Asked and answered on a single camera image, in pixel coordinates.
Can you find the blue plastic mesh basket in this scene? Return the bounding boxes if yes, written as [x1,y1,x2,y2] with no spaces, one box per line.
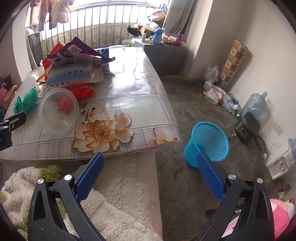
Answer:
[184,121,230,168]

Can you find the empty clear water jug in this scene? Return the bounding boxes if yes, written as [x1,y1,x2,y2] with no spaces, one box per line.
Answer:
[240,91,271,127]

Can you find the brown paper bag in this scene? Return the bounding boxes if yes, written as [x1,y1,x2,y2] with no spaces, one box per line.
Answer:
[0,74,19,112]

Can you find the dark grey rice cooker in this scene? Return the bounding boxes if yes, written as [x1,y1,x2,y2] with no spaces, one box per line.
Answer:
[234,112,260,142]

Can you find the white and blue medicine box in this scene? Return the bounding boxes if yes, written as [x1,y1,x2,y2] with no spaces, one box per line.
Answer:
[46,62,104,91]

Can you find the purple snack bag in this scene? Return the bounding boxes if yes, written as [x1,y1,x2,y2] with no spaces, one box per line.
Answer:
[47,36,116,67]

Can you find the blue detergent bottle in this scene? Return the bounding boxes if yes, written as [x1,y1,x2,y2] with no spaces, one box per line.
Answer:
[153,27,165,45]

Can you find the dark chair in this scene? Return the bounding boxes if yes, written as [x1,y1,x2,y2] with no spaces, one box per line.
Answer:
[27,32,44,67]

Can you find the green plastic bag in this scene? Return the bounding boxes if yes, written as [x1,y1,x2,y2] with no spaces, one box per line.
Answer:
[13,87,38,114]

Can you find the beige fleece blanket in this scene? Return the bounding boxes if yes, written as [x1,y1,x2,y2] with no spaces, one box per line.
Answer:
[94,149,162,239]

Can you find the wall socket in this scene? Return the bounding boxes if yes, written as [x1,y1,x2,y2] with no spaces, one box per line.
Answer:
[273,122,284,136]

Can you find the white plastic bag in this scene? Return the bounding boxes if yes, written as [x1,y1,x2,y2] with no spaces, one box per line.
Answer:
[203,65,220,84]

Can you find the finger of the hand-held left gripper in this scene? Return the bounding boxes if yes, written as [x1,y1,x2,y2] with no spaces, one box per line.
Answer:
[0,112,26,133]

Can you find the large red and white bag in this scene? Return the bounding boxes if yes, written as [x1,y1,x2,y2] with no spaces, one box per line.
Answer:
[42,42,66,81]

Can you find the golden foil packet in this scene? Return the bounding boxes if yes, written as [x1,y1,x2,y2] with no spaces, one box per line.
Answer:
[35,72,48,83]

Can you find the grey cabinet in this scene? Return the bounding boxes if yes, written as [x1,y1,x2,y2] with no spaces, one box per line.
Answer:
[144,44,188,76]

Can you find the white water dispenser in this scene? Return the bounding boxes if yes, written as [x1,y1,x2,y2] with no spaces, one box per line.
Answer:
[266,139,296,180]

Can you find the pile of printed packets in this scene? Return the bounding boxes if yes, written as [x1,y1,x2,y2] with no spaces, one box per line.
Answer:
[203,85,228,106]

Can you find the grey curtain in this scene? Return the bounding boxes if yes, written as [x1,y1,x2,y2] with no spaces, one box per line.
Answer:
[163,0,214,35]

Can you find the floral plastic table cover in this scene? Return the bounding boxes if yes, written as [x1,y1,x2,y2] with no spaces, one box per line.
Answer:
[0,45,183,161]

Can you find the blue water bottle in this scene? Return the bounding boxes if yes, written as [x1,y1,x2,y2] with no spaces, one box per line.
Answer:
[288,138,296,158]

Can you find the red snack packet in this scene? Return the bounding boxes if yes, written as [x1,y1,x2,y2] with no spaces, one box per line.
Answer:
[55,83,96,115]

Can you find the fruit patterned roll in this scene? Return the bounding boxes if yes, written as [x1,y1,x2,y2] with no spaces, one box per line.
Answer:
[219,40,248,90]

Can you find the white fluffy blanket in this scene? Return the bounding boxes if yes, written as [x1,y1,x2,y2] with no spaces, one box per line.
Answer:
[0,165,162,241]

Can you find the metal balcony railing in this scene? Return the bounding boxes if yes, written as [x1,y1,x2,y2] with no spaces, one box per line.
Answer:
[39,3,167,50]

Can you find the power cable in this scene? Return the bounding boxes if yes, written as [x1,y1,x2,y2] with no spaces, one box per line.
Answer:
[254,134,272,160]

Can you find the hanging pink garment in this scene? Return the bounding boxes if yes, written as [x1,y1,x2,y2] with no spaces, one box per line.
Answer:
[30,0,70,32]

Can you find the scattered small wrappers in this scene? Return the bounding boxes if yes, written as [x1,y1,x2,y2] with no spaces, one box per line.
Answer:
[276,183,292,197]

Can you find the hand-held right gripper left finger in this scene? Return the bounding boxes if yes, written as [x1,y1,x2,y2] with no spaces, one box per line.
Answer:
[27,152,107,241]

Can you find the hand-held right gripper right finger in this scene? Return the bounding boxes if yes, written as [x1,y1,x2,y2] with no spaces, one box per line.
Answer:
[196,151,275,241]

